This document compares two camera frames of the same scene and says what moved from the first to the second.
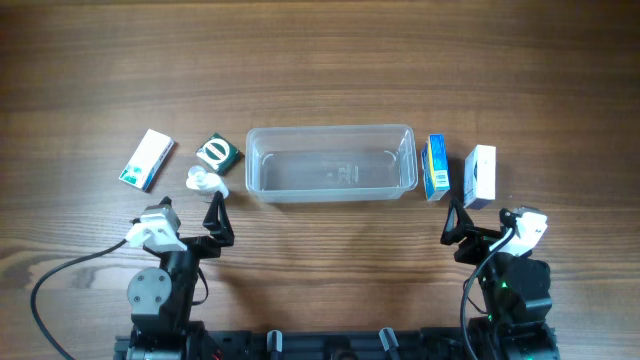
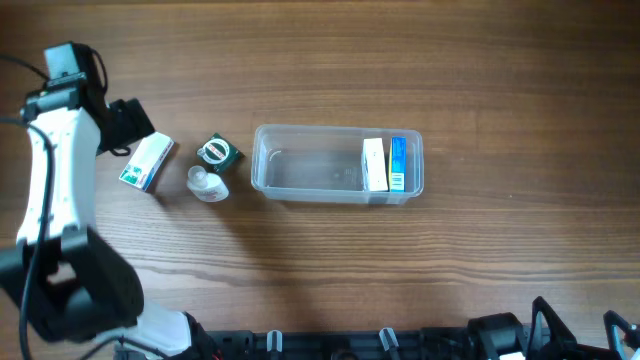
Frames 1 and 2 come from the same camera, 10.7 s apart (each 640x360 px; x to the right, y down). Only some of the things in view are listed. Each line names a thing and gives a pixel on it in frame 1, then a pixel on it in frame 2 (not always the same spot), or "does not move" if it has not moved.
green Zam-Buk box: x=219 y=155 does not move
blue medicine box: x=434 y=156 → x=399 y=164
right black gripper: x=476 y=243 → x=570 y=345
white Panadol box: x=148 y=160 does not move
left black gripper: x=198 y=244 → x=129 y=123
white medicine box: x=479 y=175 → x=373 y=165
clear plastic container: x=350 y=163 does not move
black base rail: x=358 y=344 does not move
